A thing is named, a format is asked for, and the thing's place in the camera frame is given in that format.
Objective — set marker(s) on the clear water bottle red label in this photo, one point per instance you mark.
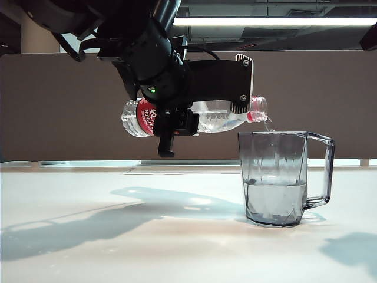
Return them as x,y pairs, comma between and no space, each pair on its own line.
218,121

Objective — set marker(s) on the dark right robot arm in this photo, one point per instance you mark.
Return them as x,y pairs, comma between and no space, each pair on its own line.
369,38

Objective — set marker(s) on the silver finned wrist camera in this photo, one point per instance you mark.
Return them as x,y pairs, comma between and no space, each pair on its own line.
239,108

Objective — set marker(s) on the beige partition foot clamp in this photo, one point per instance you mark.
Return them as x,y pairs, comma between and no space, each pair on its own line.
365,163

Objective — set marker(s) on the long white ceiling light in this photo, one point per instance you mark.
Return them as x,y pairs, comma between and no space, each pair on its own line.
294,21

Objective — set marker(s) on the beige building pillar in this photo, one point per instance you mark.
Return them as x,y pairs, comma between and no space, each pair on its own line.
35,44

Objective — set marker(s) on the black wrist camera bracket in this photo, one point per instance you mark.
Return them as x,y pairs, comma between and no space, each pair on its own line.
215,79

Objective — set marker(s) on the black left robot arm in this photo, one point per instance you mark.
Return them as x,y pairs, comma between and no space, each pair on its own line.
147,44

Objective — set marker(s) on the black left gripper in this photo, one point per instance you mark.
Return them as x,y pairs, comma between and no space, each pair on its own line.
171,91

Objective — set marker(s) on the brown desk partition panel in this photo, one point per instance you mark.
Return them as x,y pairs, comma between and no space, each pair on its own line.
294,88

